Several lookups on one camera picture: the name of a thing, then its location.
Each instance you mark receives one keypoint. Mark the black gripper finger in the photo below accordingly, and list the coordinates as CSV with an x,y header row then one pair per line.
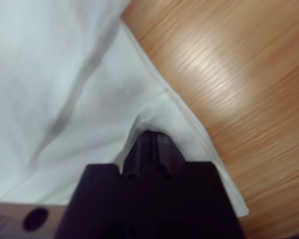
x,y
169,156
140,156

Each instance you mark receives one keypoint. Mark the white t-shirt with small logo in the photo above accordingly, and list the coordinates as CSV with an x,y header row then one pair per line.
x,y
52,87

